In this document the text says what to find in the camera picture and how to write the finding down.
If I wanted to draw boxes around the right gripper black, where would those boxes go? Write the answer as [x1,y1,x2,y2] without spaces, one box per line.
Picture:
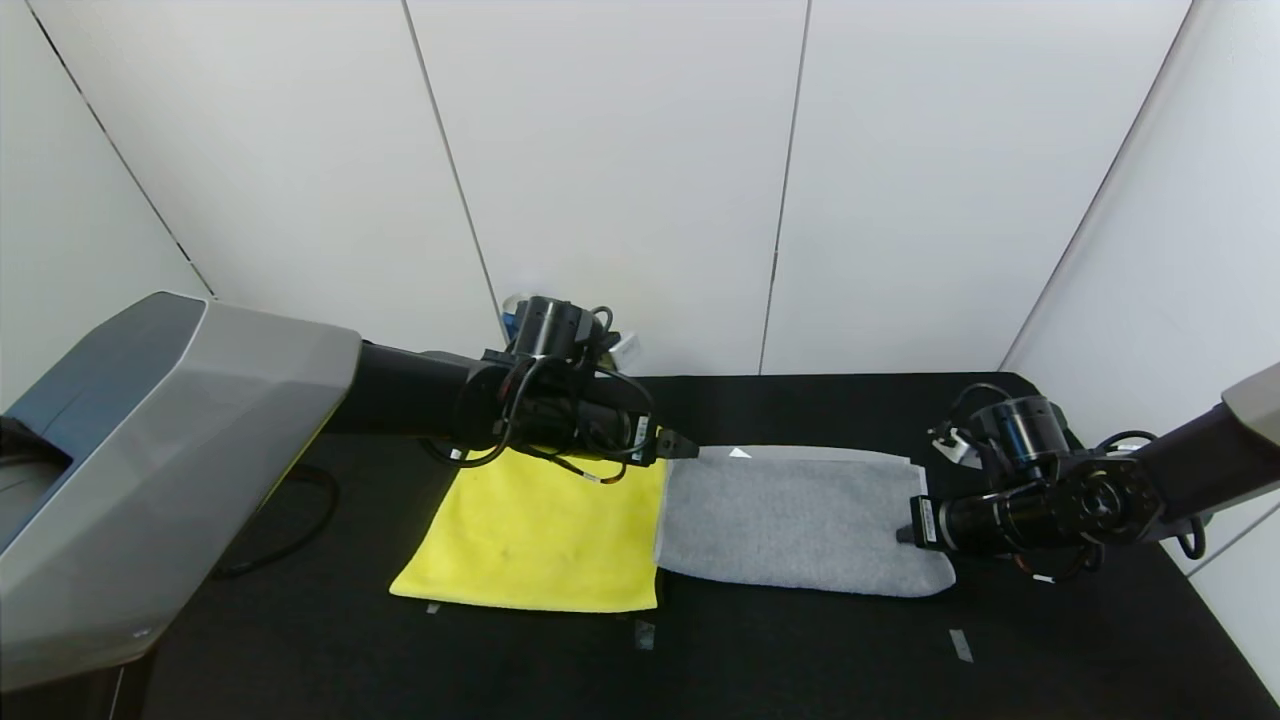
[895,494,1000,553]

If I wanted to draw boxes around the grey terry towel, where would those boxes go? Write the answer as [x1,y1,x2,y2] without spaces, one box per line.
[655,445,957,599]

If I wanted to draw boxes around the black table cloth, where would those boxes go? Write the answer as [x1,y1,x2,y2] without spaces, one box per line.
[140,372,1280,720]

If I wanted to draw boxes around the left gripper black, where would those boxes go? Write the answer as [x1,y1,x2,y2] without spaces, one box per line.
[577,398,700,468]

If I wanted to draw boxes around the yellow microfibre towel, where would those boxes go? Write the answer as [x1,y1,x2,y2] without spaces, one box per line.
[388,445,669,614]

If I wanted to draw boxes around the black left wrist cables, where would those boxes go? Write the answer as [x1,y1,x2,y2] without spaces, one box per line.
[420,305,661,486]

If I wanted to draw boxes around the black wrist cables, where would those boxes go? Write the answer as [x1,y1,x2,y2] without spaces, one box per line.
[420,305,661,486]
[930,382,1209,586]

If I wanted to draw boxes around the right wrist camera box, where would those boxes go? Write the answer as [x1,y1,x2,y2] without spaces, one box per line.
[932,428,986,466]

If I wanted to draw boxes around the thick black left arm hose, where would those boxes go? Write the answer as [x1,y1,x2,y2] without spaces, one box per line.
[212,465,339,581]

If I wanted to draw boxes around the black right wrist cables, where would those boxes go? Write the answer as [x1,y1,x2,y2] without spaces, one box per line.
[930,382,1209,586]

